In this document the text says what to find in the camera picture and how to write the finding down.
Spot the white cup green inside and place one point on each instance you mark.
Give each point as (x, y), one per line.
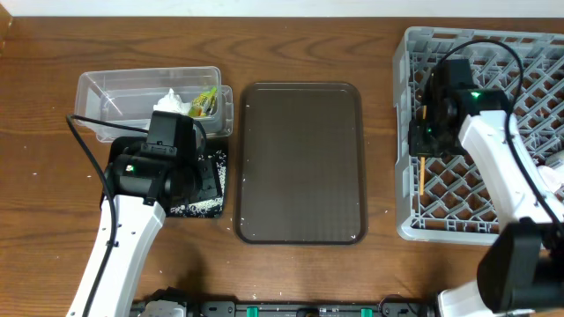
(556, 160)

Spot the grey dishwasher rack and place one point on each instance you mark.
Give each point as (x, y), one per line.
(455, 207)

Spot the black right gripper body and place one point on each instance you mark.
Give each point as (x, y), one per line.
(433, 141)

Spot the clear plastic bin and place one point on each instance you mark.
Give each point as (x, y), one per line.
(127, 97)

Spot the white cup pink inside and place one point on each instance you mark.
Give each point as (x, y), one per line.
(552, 177)

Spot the wooden chopstick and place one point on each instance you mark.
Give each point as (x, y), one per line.
(422, 166)

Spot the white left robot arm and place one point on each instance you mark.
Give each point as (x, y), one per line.
(129, 224)

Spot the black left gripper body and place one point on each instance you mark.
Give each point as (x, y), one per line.
(189, 180)

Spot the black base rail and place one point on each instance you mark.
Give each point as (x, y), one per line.
(173, 302)

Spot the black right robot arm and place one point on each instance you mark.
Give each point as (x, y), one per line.
(522, 271)

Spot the dark brown serving tray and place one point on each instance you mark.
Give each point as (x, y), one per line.
(301, 169)

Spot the yellow green snack wrapper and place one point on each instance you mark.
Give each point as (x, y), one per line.
(203, 104)

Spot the white rice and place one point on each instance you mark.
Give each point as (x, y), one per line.
(218, 185)

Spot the black plastic tray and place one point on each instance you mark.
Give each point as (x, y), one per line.
(218, 207)

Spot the white tissue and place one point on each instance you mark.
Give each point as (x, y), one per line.
(172, 103)

